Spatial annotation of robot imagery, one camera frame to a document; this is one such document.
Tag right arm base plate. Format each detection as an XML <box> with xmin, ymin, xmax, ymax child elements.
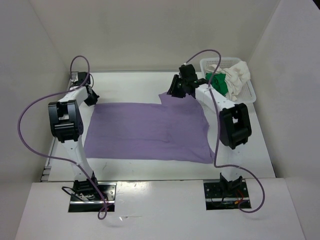
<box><xmin>203</xmin><ymin>180</ymin><xmax>252</xmax><ymax>211</ymax></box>

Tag white t shirt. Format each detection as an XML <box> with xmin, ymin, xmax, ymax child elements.
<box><xmin>205</xmin><ymin>60</ymin><xmax>251</xmax><ymax>102</ymax></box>

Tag green t shirt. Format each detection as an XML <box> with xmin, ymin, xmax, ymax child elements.
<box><xmin>210</xmin><ymin>73</ymin><xmax>228</xmax><ymax>97</ymax></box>

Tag white plastic basket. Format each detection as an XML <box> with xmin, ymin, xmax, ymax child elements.
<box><xmin>199</xmin><ymin>57</ymin><xmax>257</xmax><ymax>104</ymax></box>

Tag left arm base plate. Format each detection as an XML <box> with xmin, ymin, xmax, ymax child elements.
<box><xmin>63</xmin><ymin>182</ymin><xmax>117</xmax><ymax>213</ymax></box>

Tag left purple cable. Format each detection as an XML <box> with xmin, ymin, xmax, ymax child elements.
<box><xmin>17</xmin><ymin>55</ymin><xmax>111</xmax><ymax>221</ymax></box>

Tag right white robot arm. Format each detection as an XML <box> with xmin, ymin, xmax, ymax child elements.
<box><xmin>166</xmin><ymin>73</ymin><xmax>253</xmax><ymax>197</ymax></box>

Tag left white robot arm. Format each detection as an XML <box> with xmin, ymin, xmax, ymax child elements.
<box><xmin>48</xmin><ymin>85</ymin><xmax>100</xmax><ymax>200</ymax></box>

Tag purple t shirt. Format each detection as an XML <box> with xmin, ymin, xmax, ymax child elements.
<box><xmin>84</xmin><ymin>93</ymin><xmax>215</xmax><ymax>164</ymax></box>

